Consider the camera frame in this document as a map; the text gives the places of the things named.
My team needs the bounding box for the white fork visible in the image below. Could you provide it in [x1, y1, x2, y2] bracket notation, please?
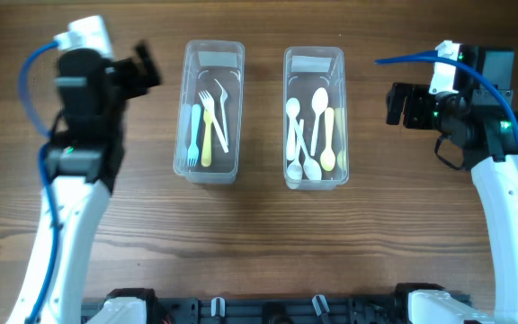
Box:
[214, 78, 228, 144]
[188, 103, 201, 167]
[199, 90, 228, 153]

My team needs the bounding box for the yellow plastic fork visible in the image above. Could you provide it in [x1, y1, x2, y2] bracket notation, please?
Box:
[201, 111, 212, 167]

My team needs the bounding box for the white spoon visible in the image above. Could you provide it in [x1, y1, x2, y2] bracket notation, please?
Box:
[287, 138, 303, 181]
[285, 97, 300, 161]
[309, 87, 328, 157]
[292, 121, 322, 181]

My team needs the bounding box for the yellow plastic spoon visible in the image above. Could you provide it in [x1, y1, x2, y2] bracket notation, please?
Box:
[320, 107, 335, 172]

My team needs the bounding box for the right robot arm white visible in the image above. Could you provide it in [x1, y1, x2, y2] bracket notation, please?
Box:
[386, 83, 518, 323]

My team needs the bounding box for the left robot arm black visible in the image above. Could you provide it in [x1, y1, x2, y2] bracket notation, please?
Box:
[8, 41, 161, 323]

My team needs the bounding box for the clear container, left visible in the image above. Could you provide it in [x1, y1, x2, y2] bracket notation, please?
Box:
[174, 40, 245, 185]

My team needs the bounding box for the clear container, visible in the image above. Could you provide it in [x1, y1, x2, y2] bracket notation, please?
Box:
[174, 40, 245, 185]
[283, 46, 349, 190]

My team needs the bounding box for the clear container, right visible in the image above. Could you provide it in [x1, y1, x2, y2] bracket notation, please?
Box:
[283, 46, 349, 190]

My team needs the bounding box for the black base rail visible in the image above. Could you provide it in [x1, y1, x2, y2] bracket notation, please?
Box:
[81, 292, 471, 324]

